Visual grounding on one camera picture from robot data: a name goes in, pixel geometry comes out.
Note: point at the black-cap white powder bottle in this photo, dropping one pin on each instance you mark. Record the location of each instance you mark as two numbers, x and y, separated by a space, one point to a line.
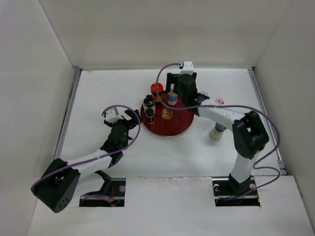
149 102

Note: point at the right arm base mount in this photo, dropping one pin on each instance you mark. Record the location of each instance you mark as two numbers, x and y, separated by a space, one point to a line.
226 195

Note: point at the chrome-cap white salt shaker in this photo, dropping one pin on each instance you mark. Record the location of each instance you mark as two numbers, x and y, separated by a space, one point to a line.
217 132

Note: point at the round red lacquer tray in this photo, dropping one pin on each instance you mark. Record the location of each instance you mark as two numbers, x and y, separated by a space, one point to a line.
168 122

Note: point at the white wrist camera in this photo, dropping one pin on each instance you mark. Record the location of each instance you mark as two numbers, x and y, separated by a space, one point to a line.
112 116
186 68

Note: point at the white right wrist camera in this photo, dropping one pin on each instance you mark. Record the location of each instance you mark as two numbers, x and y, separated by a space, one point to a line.
186 68

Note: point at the pink-lid jar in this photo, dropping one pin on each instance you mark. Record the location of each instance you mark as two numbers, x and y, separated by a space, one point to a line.
219 101

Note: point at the red-lid chili sauce jar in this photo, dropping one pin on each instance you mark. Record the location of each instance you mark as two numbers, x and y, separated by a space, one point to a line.
156 89

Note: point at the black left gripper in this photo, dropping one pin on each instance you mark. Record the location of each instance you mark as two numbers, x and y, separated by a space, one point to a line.
121 121

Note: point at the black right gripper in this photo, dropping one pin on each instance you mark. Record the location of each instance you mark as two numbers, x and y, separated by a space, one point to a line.
173 78

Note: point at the small black-lid spice jar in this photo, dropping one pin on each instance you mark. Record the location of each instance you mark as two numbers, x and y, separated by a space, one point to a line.
150 115

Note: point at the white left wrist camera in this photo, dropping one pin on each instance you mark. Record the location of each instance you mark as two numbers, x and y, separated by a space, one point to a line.
112 116

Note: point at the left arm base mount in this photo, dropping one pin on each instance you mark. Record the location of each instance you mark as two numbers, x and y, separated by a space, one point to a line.
111 193

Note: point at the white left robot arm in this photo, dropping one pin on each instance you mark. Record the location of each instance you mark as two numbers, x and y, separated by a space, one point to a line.
58 185

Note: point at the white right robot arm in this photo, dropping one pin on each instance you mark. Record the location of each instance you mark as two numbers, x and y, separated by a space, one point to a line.
249 133

